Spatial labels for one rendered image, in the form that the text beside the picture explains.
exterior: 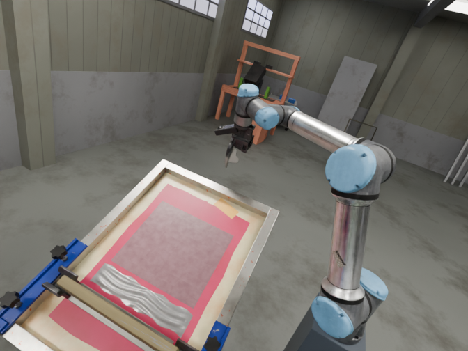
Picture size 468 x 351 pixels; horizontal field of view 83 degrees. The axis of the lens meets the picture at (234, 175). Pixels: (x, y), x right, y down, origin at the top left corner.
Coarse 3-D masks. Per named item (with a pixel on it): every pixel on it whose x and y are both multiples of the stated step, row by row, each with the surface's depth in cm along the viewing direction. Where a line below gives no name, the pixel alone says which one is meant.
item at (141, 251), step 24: (168, 192) 115; (144, 216) 106; (168, 216) 107; (192, 216) 108; (120, 240) 98; (144, 240) 99; (168, 240) 100; (120, 264) 92; (144, 264) 93; (96, 288) 86; (72, 312) 81; (96, 336) 78
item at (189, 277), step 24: (216, 216) 109; (192, 240) 101; (216, 240) 102; (168, 264) 94; (192, 264) 95; (216, 264) 96; (168, 288) 88; (192, 288) 89; (216, 288) 90; (192, 312) 84; (120, 336) 78; (168, 336) 79
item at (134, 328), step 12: (72, 288) 76; (84, 288) 76; (84, 300) 74; (96, 300) 74; (108, 312) 73; (120, 312) 73; (120, 324) 71; (132, 324) 71; (144, 336) 70; (156, 336) 70; (156, 348) 68; (168, 348) 69
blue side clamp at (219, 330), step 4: (216, 320) 79; (216, 324) 79; (220, 324) 79; (212, 328) 78; (216, 328) 78; (220, 328) 78; (224, 328) 78; (228, 328) 77; (212, 332) 77; (216, 332) 77; (220, 332) 77; (224, 332) 77; (228, 332) 77; (208, 336) 76; (212, 336) 76; (220, 336) 77; (224, 336) 76; (220, 340) 76; (224, 340) 75; (204, 344) 75; (204, 348) 74; (220, 348) 74
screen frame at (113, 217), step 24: (168, 168) 119; (144, 192) 112; (216, 192) 115; (120, 216) 103; (264, 216) 110; (96, 240) 95; (264, 240) 100; (72, 264) 88; (240, 288) 87; (24, 312) 77; (24, 336) 73
